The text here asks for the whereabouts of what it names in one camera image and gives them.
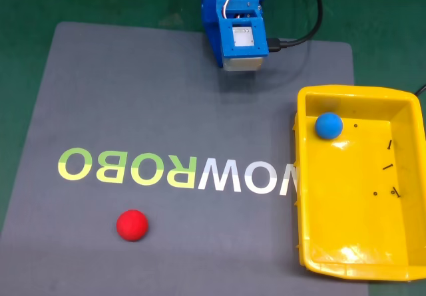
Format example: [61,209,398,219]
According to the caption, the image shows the grey mat with lettering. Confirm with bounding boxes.
[0,21,371,296]

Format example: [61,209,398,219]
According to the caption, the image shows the black USB cable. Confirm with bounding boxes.
[267,0,324,53]

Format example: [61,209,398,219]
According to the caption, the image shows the blue ball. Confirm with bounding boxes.
[314,112,344,140]

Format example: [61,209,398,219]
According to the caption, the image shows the blue and white camera box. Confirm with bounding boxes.
[218,11,270,73]

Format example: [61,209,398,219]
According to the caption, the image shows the yellow plastic bin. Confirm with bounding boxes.
[292,84,426,282]

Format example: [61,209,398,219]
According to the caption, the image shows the red ball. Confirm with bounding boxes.
[115,209,149,243]

